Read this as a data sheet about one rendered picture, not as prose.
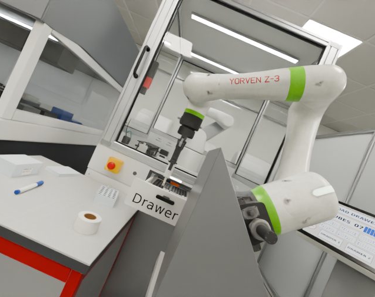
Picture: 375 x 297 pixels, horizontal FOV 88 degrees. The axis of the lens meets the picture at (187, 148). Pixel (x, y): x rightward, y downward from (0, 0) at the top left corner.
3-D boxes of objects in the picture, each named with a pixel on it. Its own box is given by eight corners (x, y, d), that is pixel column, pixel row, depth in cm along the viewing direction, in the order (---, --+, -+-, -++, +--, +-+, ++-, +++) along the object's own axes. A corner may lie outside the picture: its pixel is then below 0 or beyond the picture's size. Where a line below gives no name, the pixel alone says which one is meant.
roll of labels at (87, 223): (67, 225, 58) (72, 213, 58) (85, 220, 64) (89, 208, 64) (85, 237, 56) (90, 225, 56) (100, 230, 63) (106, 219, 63)
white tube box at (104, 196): (112, 208, 82) (116, 199, 82) (92, 201, 80) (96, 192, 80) (116, 198, 94) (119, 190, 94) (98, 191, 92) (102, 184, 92)
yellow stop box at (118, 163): (115, 174, 102) (120, 162, 103) (103, 168, 103) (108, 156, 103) (119, 173, 108) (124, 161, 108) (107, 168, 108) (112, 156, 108)
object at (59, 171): (57, 177, 88) (59, 173, 88) (44, 168, 90) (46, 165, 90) (79, 176, 101) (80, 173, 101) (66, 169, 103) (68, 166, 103)
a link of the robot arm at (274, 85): (279, 105, 74) (279, 76, 74) (289, 95, 62) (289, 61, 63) (185, 106, 80) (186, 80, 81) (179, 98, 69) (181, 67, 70)
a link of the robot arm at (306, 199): (261, 238, 58) (324, 220, 57) (274, 237, 44) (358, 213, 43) (244, 195, 63) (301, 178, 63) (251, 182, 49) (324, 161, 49)
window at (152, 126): (255, 204, 109) (324, 48, 110) (116, 141, 110) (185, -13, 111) (255, 204, 109) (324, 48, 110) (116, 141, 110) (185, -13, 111)
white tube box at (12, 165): (10, 177, 70) (16, 164, 70) (-11, 167, 70) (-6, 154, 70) (37, 173, 83) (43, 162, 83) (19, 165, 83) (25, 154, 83)
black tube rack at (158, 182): (180, 215, 86) (186, 201, 86) (143, 198, 86) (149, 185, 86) (182, 201, 108) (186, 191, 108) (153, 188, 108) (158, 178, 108)
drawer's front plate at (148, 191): (191, 233, 76) (202, 207, 76) (123, 203, 76) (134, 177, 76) (191, 231, 78) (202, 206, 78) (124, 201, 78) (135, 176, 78)
